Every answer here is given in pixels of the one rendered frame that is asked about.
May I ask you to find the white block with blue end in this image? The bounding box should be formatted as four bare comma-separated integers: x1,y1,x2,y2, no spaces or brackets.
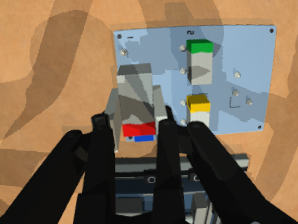
134,135,154,142

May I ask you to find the grey blank with yellow end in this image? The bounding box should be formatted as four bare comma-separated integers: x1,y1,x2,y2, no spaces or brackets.
186,94,210,128

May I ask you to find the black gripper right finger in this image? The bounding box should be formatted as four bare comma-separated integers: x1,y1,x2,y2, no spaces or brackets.
151,85,298,224

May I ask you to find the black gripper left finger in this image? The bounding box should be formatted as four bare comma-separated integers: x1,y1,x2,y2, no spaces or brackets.
0,88,122,224

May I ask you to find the grey block with green end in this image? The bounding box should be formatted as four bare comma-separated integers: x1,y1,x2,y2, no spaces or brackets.
187,39,213,85

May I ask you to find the grey rectangular block with red end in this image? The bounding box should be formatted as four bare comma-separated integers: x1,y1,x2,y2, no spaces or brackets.
116,63,156,137

